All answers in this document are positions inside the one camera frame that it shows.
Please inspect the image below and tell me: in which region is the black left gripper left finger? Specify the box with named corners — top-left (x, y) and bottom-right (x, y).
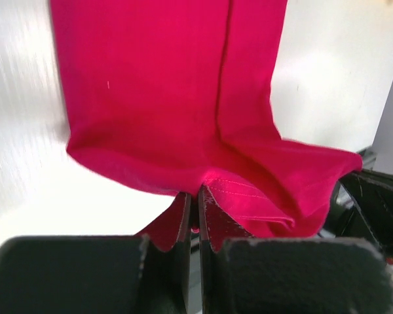
top-left (0, 194), bottom-right (191, 313)

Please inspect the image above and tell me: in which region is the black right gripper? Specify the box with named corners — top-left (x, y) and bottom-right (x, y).
top-left (322, 169), bottom-right (393, 258)

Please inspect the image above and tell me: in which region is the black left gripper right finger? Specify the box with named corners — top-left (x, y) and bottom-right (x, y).
top-left (198, 187), bottom-right (393, 313)

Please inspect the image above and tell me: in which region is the magenta t shirt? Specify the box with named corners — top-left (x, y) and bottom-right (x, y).
top-left (50, 1), bottom-right (362, 237)

